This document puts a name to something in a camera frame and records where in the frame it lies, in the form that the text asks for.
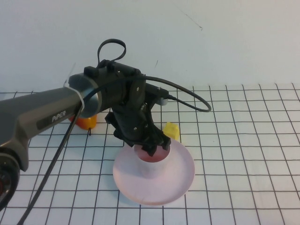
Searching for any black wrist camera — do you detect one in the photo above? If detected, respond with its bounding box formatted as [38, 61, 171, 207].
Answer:
[144, 83, 171, 106]

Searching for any pink round plate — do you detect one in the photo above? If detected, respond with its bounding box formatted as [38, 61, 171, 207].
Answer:
[112, 138, 195, 207]

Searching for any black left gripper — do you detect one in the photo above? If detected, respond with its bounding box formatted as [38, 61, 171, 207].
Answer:
[105, 102, 172, 158]

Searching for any orange yellow toy pear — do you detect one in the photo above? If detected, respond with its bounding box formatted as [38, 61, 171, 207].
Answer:
[68, 114, 98, 136]

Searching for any white zip tie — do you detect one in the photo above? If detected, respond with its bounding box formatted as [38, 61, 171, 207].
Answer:
[62, 62, 85, 111]

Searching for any pink plastic cup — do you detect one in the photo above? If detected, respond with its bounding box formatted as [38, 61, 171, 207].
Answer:
[133, 138, 172, 179]

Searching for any long black cable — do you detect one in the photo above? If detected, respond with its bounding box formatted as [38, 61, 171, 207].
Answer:
[16, 75, 212, 225]

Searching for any flat black cable loop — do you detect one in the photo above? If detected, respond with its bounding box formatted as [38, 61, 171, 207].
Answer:
[97, 38, 128, 69]

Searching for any yellow foam cube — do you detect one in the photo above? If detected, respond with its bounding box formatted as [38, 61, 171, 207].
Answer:
[163, 122, 180, 142]

